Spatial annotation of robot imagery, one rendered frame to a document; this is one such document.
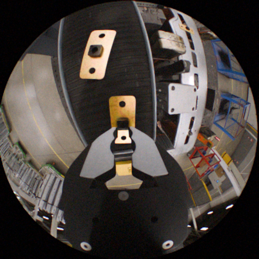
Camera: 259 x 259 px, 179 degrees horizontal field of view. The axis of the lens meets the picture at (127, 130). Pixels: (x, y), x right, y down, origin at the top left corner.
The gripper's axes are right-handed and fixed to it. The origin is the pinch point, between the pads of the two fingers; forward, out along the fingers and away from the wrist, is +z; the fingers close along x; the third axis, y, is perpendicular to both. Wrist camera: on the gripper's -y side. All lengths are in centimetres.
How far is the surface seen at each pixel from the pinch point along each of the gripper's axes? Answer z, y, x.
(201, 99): 17.9, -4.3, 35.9
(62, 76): 1.4, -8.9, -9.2
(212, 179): 33, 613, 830
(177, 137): 17.6, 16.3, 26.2
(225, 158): 67, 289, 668
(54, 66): 48, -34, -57
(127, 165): 1.9, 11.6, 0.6
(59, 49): 1.3, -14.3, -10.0
